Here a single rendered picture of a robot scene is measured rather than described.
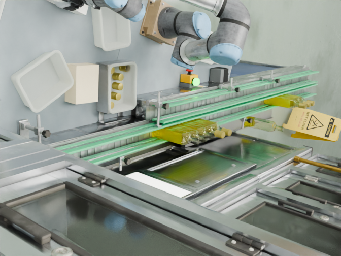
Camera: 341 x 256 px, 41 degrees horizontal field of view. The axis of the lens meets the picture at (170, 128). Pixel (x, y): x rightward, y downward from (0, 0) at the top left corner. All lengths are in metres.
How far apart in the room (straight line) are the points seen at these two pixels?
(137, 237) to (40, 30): 1.21
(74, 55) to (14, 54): 0.28
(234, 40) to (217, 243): 1.00
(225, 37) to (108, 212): 0.95
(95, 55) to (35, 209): 1.20
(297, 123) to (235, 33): 3.83
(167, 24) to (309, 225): 1.09
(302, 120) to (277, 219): 3.72
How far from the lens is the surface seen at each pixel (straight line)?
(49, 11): 1.92
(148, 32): 2.22
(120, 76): 2.11
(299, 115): 5.51
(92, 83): 1.99
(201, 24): 2.11
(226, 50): 1.69
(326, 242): 1.73
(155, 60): 2.36
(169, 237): 0.86
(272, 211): 1.88
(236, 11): 1.73
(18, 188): 1.08
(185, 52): 2.03
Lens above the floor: 2.32
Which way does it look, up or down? 38 degrees down
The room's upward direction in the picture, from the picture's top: 105 degrees clockwise
